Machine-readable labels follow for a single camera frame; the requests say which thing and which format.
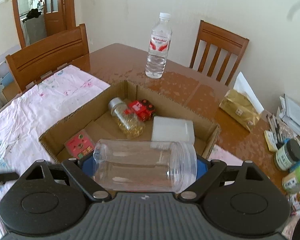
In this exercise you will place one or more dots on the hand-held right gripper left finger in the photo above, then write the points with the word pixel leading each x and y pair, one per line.
pixel 86 167

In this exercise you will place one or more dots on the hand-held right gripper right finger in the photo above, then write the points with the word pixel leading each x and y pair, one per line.
pixel 201 166

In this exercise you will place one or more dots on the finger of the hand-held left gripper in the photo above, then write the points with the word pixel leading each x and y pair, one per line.
pixel 5 176

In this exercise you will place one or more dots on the pink printed packet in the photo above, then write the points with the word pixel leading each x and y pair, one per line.
pixel 80 145

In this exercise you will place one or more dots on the cardboard box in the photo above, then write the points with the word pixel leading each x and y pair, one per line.
pixel 100 123

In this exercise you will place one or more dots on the white translucent plastic box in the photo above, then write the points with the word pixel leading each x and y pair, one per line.
pixel 172 130

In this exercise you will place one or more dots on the clear plastic jar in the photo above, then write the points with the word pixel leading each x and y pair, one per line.
pixel 140 165

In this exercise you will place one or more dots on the yellow capsule pill bottle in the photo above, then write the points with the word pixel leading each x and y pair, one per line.
pixel 130 126

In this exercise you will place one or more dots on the red toy truck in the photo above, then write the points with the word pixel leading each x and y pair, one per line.
pixel 140 110

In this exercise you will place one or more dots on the pink floral cloth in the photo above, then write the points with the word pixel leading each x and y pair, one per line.
pixel 40 110

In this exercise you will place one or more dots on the gold tissue pack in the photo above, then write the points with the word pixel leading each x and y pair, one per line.
pixel 240 110

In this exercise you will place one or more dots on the yellow sticky notes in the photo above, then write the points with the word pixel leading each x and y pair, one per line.
pixel 270 140

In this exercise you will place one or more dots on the row of black pens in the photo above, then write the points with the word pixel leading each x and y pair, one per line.
pixel 275 127

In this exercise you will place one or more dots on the glass jar dark lid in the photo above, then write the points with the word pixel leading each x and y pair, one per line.
pixel 287 156

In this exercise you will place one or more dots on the small green-cap bottle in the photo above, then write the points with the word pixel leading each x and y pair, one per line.
pixel 295 178

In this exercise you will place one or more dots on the wooden chair curved backrest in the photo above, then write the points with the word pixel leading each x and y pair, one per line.
pixel 47 55

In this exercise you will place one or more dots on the stack of white papers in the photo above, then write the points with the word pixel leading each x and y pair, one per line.
pixel 293 115

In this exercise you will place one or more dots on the grey appliance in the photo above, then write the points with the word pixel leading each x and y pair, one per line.
pixel 35 31

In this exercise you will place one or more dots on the clear water bottle red label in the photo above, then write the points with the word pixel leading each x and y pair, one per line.
pixel 158 50

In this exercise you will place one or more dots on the wooden slat-back chair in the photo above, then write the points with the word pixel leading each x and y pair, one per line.
pixel 222 40

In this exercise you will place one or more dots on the wooden door glass panes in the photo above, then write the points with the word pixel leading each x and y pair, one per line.
pixel 53 20

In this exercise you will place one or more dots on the wooden door frame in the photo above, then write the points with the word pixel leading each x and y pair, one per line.
pixel 16 17

